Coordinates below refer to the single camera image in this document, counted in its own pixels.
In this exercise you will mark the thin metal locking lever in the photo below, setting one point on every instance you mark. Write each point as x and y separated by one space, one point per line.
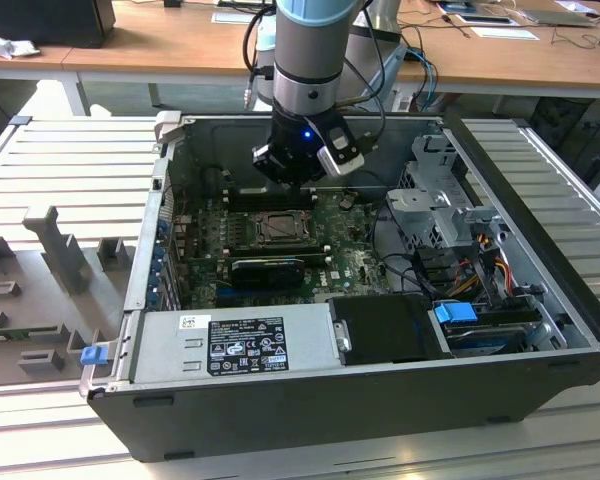
285 242
280 213

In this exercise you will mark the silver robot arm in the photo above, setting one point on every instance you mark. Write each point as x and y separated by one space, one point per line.
305 50

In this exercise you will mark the black RAM slot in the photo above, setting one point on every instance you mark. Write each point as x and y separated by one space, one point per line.
316 260
250 193
280 248
260 204

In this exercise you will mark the blue expansion slot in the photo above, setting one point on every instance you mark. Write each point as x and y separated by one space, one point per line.
227 290

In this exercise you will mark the round coin battery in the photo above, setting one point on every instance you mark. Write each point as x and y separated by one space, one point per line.
346 202

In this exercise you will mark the green motherboard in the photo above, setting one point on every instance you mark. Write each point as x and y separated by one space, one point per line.
350 260

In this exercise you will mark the black graphics card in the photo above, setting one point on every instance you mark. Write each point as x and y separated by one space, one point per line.
265 274

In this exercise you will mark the grey case latch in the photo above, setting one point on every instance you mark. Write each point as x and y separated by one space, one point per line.
167 125

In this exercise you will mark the pale blue teach pendant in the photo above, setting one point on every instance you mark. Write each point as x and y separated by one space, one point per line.
392 65

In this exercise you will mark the metal drive cage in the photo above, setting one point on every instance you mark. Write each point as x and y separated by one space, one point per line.
420 210

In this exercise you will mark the white paper sheet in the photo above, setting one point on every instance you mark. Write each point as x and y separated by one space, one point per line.
505 33
230 17

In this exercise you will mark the wooden desk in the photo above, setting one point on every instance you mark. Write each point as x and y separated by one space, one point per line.
180 45

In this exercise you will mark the blue booklet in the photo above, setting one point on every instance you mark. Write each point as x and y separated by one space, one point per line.
457 7

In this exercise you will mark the blue disk carrier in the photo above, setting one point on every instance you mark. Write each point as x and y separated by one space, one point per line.
455 312

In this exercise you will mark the black table end cap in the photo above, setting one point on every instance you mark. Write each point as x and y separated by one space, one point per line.
521 123

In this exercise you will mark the white tray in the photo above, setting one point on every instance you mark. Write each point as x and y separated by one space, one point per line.
482 19

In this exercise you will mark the silver power supply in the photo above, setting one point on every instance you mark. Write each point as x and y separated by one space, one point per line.
160 350

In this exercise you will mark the black PC case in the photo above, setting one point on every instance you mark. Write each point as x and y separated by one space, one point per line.
305 415

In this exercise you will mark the hard disk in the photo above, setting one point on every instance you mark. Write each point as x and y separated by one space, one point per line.
485 340

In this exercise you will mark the black box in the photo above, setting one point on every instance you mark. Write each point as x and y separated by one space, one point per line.
45 20

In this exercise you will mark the blue plastic clip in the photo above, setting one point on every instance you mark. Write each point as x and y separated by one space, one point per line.
92 357

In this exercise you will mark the grey parts rack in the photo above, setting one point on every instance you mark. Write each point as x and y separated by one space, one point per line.
40 300

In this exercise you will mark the grey laptop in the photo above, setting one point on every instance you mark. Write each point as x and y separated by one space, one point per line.
555 17

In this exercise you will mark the crumpled white paper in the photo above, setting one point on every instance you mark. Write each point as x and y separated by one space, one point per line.
10 47

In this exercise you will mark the green RAM stick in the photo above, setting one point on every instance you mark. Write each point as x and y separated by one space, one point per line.
20 331

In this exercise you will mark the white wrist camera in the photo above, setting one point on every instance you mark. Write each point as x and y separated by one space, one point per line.
347 160

